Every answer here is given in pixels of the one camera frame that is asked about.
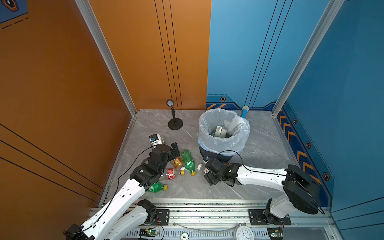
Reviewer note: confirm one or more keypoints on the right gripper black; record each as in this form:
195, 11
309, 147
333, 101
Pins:
210, 180

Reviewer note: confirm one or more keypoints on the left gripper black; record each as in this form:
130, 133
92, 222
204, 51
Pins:
172, 155

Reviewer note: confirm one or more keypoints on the green bottle yellow cap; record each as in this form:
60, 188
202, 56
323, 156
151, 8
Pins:
189, 162
157, 187

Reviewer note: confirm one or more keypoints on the green label white cap bottle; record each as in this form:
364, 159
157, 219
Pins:
220, 132

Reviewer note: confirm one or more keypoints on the pink label white cap bottle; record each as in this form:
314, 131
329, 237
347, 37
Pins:
203, 169

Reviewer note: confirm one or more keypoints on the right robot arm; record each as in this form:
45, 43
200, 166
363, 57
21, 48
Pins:
300, 191

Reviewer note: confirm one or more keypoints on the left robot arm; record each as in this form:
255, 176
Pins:
110, 222

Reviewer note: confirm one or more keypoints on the black bin with plastic liner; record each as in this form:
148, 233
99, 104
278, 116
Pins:
223, 149

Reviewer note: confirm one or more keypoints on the clear cola bottle red label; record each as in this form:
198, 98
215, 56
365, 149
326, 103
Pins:
172, 174

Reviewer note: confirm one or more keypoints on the black desk microphone stand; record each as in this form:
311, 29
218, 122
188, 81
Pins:
175, 123

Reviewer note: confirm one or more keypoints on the green bottle lying yellow cap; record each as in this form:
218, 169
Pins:
157, 187

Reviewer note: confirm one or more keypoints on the blue toy microphone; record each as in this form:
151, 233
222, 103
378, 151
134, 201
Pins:
245, 110

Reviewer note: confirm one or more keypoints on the green circuit board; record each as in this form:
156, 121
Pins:
148, 233

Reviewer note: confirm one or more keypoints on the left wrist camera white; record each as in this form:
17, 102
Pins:
155, 140

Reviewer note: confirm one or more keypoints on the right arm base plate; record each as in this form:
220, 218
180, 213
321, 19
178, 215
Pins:
257, 218

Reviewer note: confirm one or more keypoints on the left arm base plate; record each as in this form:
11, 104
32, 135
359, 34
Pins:
160, 216

